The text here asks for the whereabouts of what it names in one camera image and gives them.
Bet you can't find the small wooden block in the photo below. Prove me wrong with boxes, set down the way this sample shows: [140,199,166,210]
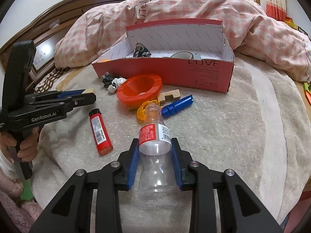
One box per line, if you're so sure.
[82,87,95,94]

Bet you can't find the clear plastic bottle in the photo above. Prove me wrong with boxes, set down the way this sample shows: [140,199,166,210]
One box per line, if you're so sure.
[138,103,176,192]

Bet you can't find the red lighter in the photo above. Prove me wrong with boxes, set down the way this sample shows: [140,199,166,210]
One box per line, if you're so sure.
[89,108,113,156]

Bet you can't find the orange plastic bowl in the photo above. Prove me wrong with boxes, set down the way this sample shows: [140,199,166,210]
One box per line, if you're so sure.
[116,74,162,109]

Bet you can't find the grey metal perforated block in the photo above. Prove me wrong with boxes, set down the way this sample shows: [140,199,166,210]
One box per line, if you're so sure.
[193,53,201,60]

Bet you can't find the pink fuzzy sleeve forearm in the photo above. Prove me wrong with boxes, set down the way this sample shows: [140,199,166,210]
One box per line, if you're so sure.
[1,154,42,232]

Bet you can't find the person's left hand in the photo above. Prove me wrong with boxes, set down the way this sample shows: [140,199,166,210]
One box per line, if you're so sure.
[1,127,39,163]

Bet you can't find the black white toy figure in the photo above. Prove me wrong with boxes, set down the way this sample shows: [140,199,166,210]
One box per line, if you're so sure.
[101,72,127,94]

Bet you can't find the blue plastic cylinder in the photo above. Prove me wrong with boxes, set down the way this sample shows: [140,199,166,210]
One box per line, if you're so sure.
[161,95,193,118]

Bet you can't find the wooden puzzle block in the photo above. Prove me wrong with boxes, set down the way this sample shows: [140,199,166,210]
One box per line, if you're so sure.
[157,90,181,104]

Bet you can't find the dark wooden headboard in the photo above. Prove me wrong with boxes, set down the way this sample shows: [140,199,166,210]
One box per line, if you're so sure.
[1,0,126,92]

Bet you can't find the beige fleece blanket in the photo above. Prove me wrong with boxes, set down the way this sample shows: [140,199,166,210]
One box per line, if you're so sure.
[31,53,310,223]

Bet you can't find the red cardboard box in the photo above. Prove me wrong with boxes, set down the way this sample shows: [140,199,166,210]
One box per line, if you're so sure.
[92,18,235,93]

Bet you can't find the grey tape roll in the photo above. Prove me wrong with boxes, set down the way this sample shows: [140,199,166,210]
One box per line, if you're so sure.
[170,51,193,59]

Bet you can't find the pink checkered quilt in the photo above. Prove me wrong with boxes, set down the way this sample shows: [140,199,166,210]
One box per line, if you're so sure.
[54,0,310,82]

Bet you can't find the red beige curtain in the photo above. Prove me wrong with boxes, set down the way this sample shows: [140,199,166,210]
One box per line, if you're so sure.
[266,0,287,22]

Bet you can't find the orange translucent plastic ring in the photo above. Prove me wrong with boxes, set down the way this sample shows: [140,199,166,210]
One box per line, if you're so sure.
[136,99,161,123]

